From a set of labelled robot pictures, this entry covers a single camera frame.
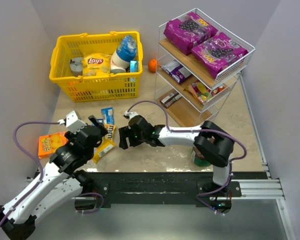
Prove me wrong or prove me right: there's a small yellow M&M's bag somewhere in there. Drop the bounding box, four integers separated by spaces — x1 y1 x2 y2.
104 123 116 141

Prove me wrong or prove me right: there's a blue small snack packet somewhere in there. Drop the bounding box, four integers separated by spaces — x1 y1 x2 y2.
101 107 115 125

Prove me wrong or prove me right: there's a brown chocolate bar wrapper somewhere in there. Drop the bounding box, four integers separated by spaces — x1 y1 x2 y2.
160 90 182 109

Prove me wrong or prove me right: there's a dark purple candy bag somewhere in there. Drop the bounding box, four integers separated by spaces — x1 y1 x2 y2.
160 60 192 84

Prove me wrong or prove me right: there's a Fox's fruits candy bag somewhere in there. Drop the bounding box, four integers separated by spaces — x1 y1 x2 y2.
185 80 226 106

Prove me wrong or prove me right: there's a purple grape candy bag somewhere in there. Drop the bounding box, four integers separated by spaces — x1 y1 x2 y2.
163 12 218 56
191 32 248 79

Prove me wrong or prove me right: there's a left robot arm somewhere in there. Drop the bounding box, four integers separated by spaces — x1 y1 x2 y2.
0 111 108 240

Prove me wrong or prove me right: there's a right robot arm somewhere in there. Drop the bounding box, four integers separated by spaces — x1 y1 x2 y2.
126 114 235 187

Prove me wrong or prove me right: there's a yellow plastic shopping basket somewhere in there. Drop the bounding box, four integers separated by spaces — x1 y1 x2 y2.
49 31 143 102

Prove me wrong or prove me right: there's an orange snack box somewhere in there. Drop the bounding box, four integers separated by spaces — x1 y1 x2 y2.
38 131 67 159

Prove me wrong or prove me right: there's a yellow Lays chips bag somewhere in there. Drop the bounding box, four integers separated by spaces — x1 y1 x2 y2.
82 52 111 77

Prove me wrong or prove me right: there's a grey crumpled paper cups pack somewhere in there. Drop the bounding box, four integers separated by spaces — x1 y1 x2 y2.
69 56 83 77

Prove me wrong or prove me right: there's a green brown tin can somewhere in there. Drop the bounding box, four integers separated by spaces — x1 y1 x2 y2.
191 147 211 167

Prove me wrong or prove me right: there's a teal foil box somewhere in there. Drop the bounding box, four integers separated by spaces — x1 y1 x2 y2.
129 60 140 73

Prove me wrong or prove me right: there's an orange fruit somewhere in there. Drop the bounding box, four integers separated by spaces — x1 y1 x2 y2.
148 59 158 73

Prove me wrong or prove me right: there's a blue white wrapped roll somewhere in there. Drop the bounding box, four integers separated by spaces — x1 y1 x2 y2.
110 34 138 74

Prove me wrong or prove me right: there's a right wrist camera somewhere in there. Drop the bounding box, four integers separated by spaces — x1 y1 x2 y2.
123 111 139 120

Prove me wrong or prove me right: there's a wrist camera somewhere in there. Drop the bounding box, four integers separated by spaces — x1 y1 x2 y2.
57 110 87 134
123 111 139 120

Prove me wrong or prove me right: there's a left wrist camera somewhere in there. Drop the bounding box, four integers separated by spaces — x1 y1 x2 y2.
57 110 87 134

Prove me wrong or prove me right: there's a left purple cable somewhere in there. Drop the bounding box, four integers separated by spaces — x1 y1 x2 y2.
0 120 66 238

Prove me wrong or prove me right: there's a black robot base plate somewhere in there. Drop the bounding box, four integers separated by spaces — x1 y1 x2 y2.
72 171 242 209

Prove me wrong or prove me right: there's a white wire wooden shelf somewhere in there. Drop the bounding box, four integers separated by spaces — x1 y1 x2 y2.
154 8 255 127

